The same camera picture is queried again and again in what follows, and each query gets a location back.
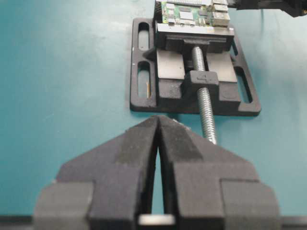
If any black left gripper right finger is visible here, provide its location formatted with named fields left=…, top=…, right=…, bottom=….
left=159, top=116, right=281, bottom=230

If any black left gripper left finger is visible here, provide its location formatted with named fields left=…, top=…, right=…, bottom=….
left=34, top=116, right=159, bottom=230

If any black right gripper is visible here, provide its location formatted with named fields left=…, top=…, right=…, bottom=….
left=228, top=0, right=307, bottom=17

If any green PCB board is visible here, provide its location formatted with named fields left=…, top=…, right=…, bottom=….
left=154, top=0, right=230, bottom=27

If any black bench vise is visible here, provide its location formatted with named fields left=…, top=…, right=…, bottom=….
left=130, top=18, right=261, bottom=116

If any silver vise screw handle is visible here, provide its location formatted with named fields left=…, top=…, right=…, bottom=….
left=192, top=46, right=217, bottom=144

